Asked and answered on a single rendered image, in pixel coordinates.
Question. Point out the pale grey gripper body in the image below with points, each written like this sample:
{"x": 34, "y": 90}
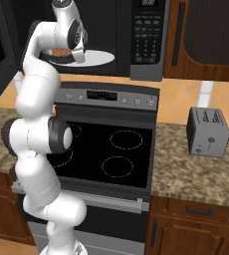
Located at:
{"x": 79, "y": 55}

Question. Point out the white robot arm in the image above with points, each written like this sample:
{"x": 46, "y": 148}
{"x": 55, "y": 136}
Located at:
{"x": 37, "y": 99}

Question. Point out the white microwave turntable plate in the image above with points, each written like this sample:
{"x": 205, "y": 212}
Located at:
{"x": 98, "y": 58}

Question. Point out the black microwave oven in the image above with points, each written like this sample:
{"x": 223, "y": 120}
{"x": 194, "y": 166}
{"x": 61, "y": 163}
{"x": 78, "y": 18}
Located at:
{"x": 119, "y": 36}

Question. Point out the brown base cupboard door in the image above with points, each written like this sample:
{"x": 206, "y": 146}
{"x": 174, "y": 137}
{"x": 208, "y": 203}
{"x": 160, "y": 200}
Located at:
{"x": 189, "y": 237}
{"x": 3, "y": 215}

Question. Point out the grey stove knob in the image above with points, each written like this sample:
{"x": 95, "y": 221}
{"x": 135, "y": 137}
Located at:
{"x": 151, "y": 102}
{"x": 137, "y": 101}

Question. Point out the black and steel stove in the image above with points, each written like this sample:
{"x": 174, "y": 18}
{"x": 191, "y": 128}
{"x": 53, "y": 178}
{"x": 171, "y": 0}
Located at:
{"x": 119, "y": 149}

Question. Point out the grey toaster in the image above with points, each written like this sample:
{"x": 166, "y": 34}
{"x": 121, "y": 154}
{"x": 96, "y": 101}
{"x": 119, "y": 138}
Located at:
{"x": 207, "y": 132}

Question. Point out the brown drawer front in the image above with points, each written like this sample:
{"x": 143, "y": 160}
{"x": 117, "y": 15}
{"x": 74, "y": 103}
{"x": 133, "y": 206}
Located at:
{"x": 0, "y": 184}
{"x": 199, "y": 209}

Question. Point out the brown wall cupboard door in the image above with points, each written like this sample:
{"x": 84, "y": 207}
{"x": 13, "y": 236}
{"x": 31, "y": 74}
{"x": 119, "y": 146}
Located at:
{"x": 206, "y": 36}

